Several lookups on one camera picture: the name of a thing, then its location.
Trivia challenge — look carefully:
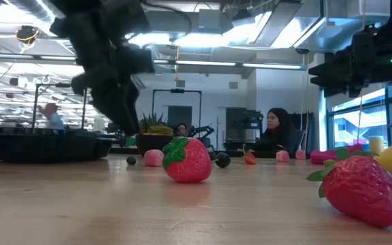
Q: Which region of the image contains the black aluminium table frame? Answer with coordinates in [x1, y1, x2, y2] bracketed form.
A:
[109, 146, 311, 160]

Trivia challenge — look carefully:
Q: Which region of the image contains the ceiling dome camera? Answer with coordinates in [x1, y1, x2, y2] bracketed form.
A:
[15, 25, 40, 45]

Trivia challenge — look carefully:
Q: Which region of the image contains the large pink candy cube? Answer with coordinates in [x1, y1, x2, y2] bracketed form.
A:
[143, 148, 165, 167]

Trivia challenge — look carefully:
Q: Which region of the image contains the large red plastic strawberry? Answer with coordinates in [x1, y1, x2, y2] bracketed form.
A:
[306, 146, 392, 228]
[162, 136, 213, 184]

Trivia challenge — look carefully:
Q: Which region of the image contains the small red strawberry with stem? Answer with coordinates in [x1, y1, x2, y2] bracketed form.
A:
[242, 144, 257, 165]

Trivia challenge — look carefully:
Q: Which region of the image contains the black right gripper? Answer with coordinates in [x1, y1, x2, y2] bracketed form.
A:
[308, 23, 392, 99]

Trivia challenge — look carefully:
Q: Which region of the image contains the black plastic tupperware container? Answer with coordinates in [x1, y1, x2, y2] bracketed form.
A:
[0, 126, 116, 163]

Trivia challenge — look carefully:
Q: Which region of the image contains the green succulent plant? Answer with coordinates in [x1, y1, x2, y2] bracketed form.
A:
[133, 112, 175, 136]

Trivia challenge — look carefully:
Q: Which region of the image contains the yellow hanging cord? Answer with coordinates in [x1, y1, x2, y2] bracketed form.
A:
[357, 0, 367, 144]

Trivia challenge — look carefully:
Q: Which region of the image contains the dark equipment rack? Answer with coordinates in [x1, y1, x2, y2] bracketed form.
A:
[225, 108, 265, 151]

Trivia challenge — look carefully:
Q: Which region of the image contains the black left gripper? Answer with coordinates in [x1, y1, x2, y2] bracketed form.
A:
[49, 16, 156, 136]

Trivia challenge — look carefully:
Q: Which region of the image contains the gray door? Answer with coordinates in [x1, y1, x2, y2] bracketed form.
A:
[167, 105, 193, 137]

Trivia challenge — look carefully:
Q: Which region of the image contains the pink-red folded cloth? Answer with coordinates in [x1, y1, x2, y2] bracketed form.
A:
[310, 143, 365, 166]

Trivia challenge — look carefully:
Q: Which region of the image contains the pale yellow cup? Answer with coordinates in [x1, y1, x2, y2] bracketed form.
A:
[368, 135, 385, 156]

